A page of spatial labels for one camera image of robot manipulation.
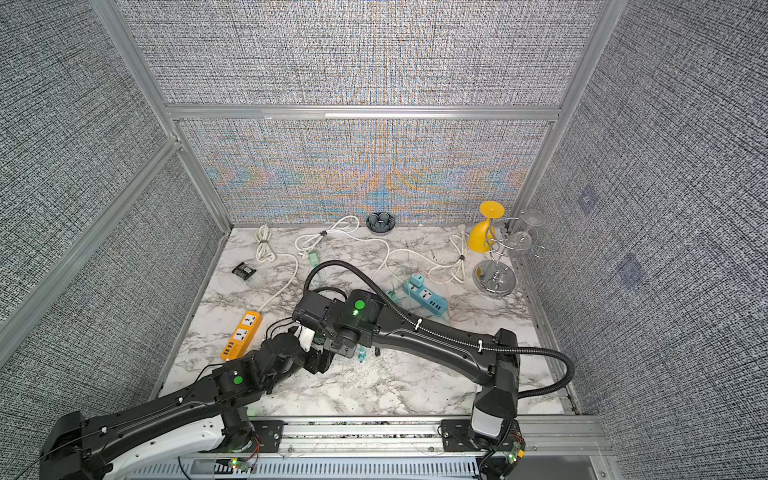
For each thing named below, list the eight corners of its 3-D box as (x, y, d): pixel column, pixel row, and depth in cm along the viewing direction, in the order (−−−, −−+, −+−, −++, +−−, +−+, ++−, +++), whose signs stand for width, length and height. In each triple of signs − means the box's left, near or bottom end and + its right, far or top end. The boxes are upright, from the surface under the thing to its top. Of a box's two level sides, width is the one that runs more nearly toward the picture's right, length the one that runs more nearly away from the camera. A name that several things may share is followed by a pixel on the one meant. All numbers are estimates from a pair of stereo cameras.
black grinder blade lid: (366, 234, 116) (365, 230, 114) (367, 216, 122) (366, 212, 121) (395, 234, 116) (395, 230, 114) (395, 216, 122) (395, 212, 121)
